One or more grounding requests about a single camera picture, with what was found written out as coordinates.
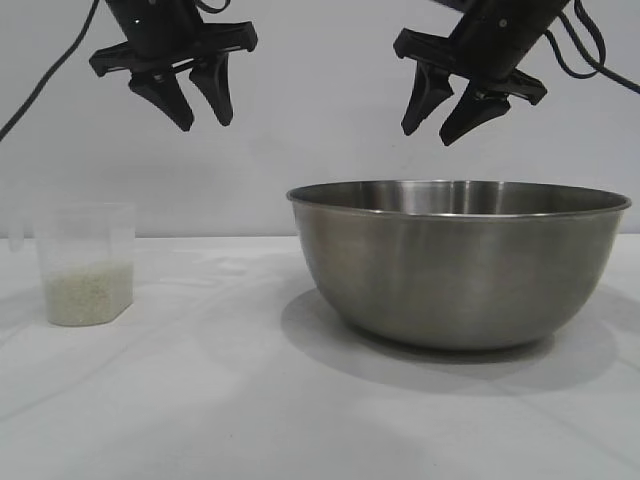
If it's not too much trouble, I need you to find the clear plastic measuring cup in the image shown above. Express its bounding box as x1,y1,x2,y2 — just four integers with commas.
7,202,137,327

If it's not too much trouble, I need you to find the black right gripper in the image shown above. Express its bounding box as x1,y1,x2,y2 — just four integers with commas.
393,0,571,147

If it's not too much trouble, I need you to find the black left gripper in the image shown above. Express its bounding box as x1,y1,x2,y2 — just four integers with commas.
88,0,259,132

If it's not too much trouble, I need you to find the stainless steel mixing bowl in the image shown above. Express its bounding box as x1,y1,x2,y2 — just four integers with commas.
285,180,633,351

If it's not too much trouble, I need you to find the white raw rice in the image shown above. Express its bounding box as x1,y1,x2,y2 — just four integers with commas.
45,259,135,326

